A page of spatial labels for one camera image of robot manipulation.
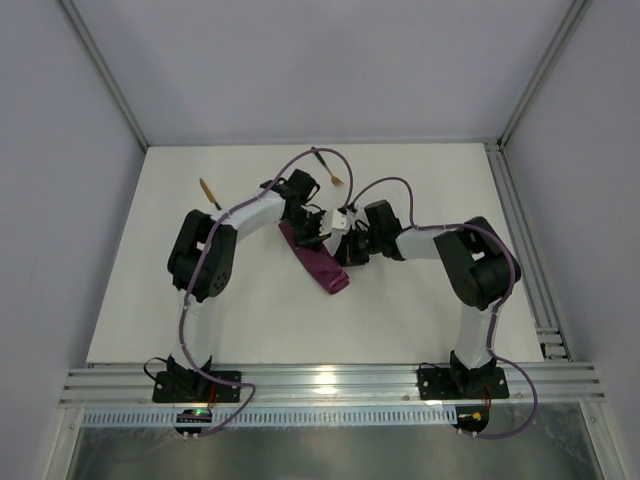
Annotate purple cloth napkin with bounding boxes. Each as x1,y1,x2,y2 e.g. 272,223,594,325
278,222,350,295

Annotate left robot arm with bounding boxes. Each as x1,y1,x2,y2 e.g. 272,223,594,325
153,169,348,403

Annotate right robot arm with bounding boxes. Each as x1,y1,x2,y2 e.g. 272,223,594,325
334,200,521,401

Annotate right black controller board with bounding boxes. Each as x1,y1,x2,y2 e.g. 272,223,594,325
453,407,490,436

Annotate black controller board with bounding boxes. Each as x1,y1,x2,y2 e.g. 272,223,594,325
174,408,212,436
453,407,490,436

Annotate left black controller board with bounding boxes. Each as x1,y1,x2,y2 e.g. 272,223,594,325
174,408,212,436

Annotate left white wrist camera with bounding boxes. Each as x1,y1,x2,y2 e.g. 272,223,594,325
323,209,354,235

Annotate gold fork black handle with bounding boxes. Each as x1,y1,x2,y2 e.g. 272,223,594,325
311,147,344,187

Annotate gold knife black handle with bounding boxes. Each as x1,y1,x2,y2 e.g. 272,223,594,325
199,178,223,211

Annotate right side aluminium rail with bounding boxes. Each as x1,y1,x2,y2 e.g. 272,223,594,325
484,140,573,362

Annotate aluminium rail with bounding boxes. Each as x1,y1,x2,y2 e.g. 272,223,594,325
484,140,573,362
58,361,605,408

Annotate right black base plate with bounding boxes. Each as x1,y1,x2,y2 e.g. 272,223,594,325
416,364,510,400

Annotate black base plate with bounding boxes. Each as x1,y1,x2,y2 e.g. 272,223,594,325
416,364,510,400
152,370,240,404

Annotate slotted cable duct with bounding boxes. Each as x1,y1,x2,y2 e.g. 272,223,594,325
81,404,456,428

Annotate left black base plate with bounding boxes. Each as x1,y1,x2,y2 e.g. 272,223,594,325
152,370,240,404

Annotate front aluminium rail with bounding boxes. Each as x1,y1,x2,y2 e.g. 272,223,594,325
58,361,605,408

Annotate right corner frame post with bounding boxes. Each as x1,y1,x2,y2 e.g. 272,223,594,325
497,0,592,150

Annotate corner frame post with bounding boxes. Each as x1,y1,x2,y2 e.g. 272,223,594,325
55,0,150,152
497,0,592,150

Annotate left corner frame post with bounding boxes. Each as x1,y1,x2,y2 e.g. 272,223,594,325
55,0,150,152

